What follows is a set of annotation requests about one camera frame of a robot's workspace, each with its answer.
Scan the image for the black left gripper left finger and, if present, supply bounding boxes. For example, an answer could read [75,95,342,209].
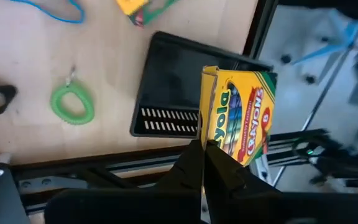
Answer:
[155,139,205,224]

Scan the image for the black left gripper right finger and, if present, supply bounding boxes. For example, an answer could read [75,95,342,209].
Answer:
[204,139,279,224]

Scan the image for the yellow Crayola crayon box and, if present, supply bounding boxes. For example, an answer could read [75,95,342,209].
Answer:
[116,0,150,16]
[198,65,278,168]

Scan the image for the black plastic basket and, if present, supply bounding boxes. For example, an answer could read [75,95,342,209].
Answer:
[129,30,273,139]

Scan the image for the green coil keychain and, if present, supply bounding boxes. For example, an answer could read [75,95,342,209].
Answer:
[49,65,96,126]

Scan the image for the green crayon package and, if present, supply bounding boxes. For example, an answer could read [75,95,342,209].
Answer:
[128,0,180,28]

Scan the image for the blue chair base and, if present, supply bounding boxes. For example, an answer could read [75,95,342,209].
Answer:
[280,9,358,85]

